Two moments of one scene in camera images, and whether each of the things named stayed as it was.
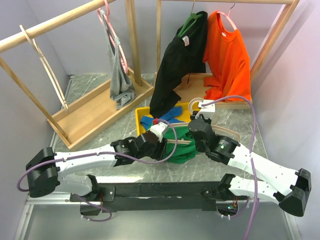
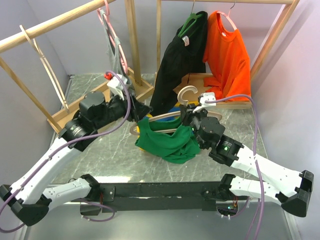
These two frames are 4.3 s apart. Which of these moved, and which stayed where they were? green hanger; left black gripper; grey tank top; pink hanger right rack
Moved: left black gripper
Stayed: pink hanger right rack; green hanger; grey tank top
